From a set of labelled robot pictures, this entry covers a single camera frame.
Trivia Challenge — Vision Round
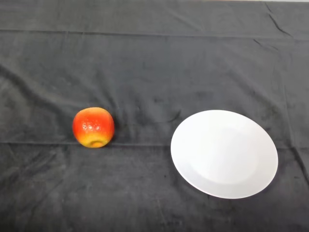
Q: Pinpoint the red yellow apple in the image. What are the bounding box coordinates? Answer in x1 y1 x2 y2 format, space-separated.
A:
72 107 115 148

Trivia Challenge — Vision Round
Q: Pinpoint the white round plate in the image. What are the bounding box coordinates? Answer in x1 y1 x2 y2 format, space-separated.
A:
170 110 279 200

